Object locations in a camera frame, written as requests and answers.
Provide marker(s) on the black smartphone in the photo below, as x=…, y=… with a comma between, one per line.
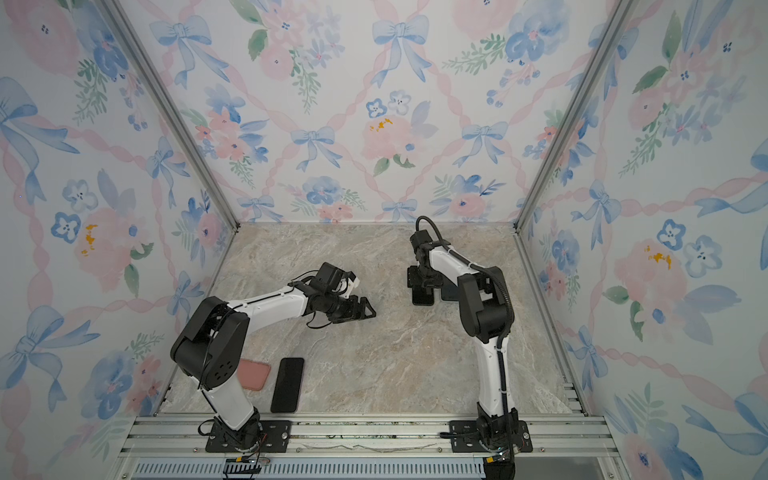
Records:
x=287, y=389

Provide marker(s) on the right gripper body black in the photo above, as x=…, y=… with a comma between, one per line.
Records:
x=423, y=279

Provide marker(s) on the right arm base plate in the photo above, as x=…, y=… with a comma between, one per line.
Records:
x=474, y=437

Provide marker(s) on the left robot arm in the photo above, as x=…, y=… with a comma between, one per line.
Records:
x=210, y=346

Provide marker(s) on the pink phone case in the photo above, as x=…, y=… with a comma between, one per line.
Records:
x=253, y=375

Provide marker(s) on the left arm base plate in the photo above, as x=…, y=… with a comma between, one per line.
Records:
x=265, y=436

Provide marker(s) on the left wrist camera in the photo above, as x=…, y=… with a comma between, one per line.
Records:
x=332, y=279

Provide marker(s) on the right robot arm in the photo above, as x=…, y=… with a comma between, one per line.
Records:
x=486, y=314

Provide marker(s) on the aluminium rail frame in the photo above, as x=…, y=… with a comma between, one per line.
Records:
x=326, y=446

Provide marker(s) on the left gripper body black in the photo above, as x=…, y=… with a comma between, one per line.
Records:
x=342, y=309

